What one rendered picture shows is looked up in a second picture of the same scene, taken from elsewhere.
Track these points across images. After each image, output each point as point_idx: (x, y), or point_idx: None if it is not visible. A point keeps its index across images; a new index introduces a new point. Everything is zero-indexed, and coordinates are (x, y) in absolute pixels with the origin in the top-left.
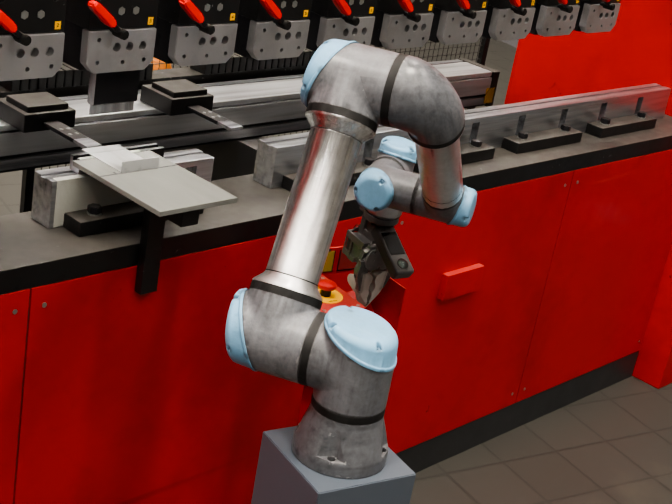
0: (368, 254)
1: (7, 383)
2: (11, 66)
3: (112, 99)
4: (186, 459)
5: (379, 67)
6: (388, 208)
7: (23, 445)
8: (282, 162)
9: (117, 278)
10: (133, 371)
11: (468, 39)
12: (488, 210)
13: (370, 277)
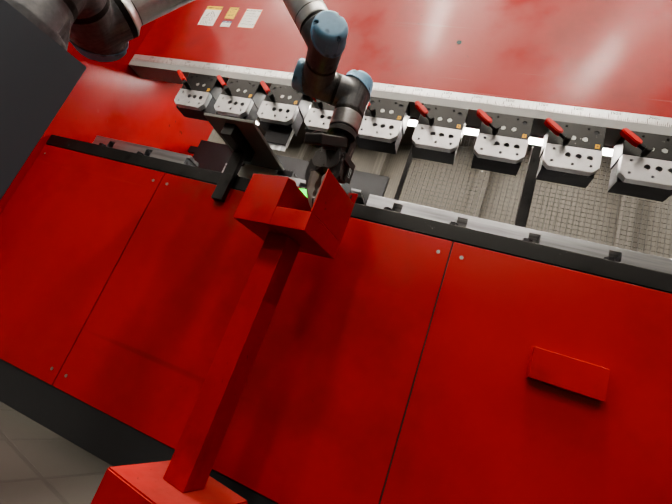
0: (316, 152)
1: (132, 217)
2: (224, 106)
3: (272, 140)
4: (204, 357)
5: None
6: (334, 113)
7: (121, 260)
8: (373, 205)
9: (207, 188)
10: (195, 253)
11: (579, 167)
12: (610, 304)
13: (317, 174)
